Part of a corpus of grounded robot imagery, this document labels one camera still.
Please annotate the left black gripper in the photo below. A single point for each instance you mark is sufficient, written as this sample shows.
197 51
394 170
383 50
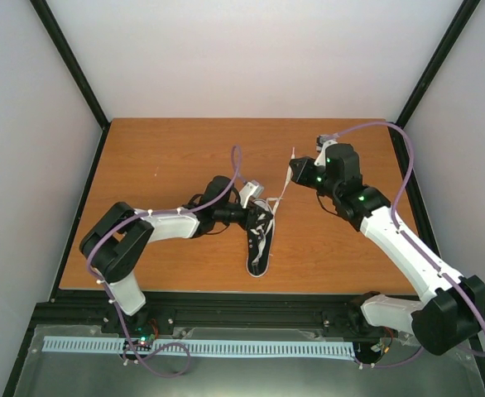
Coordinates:
252 217

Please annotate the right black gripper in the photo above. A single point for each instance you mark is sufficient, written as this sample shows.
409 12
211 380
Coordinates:
300 175

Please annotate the black white canvas sneaker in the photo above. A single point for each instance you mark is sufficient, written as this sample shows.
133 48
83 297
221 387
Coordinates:
260 227

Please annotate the white shoelace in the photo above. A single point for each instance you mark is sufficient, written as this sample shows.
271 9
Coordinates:
275 202

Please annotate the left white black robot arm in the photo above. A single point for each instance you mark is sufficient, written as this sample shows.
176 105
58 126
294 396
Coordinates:
113 247

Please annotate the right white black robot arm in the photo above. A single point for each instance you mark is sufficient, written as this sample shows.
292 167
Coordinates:
450 307

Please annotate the small electronics board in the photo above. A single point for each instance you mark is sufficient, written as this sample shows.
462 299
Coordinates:
147 336

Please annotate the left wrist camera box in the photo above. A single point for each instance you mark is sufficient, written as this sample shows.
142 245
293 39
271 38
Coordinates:
249 192

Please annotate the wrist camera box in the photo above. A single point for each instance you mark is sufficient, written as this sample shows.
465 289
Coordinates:
322 143
249 192

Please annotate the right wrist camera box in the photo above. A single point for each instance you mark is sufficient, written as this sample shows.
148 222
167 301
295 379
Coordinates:
322 143

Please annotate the black aluminium frame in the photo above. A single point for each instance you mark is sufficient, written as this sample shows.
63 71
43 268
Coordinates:
70 307

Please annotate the light blue slotted cable duct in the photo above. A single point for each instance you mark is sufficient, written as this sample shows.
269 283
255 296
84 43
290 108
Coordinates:
209 348

